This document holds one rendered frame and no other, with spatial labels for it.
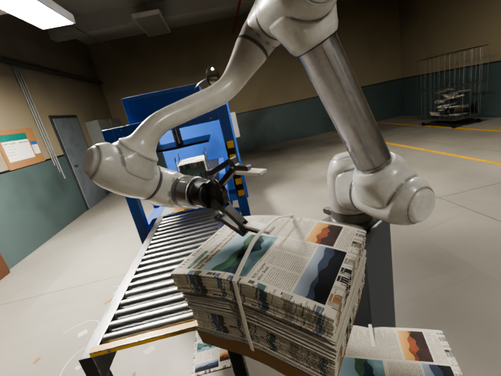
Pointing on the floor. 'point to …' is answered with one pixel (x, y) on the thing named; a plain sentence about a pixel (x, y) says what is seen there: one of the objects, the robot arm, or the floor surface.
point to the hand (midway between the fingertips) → (263, 201)
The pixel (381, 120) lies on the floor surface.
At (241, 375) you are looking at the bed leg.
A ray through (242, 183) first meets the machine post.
